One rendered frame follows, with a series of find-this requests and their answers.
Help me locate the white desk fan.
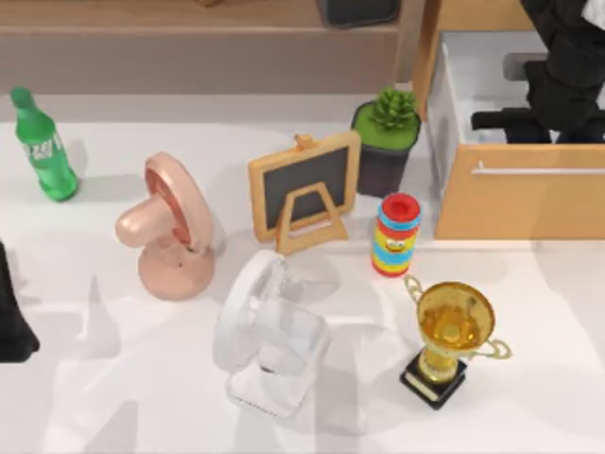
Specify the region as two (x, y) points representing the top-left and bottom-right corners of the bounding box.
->
(211, 249), (332, 419)

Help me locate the grey drawer inside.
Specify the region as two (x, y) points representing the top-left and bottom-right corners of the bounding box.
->
(427, 29), (605, 146)

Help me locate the wooden framed blackboard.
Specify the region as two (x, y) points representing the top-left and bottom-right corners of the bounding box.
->
(248, 133), (363, 257)

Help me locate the stack of coloured rings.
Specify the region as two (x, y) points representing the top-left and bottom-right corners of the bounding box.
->
(370, 192), (422, 280)

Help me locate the pink desk fan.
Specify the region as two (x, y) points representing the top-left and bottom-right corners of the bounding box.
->
(115, 150), (217, 301)

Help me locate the long metal drawer handle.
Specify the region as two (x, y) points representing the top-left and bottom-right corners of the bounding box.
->
(471, 161), (605, 177)

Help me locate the dark grey box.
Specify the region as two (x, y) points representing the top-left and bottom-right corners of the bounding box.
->
(315, 0), (402, 29)

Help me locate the gold trophy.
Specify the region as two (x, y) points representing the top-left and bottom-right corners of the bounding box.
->
(399, 273), (513, 411)

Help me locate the green bottle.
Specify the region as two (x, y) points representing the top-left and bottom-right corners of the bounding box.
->
(9, 86), (79, 203)

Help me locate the pale wooden drawer front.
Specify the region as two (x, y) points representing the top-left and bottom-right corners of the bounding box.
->
(433, 143), (605, 241)

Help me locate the wooden open shelf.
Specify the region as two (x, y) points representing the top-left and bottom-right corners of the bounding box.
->
(0, 0), (413, 96)

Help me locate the pale grey rounded box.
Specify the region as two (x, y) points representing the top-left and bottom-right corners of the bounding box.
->
(502, 52), (550, 81)

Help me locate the green plant in black pot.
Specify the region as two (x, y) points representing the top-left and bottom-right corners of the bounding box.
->
(350, 86), (424, 199)

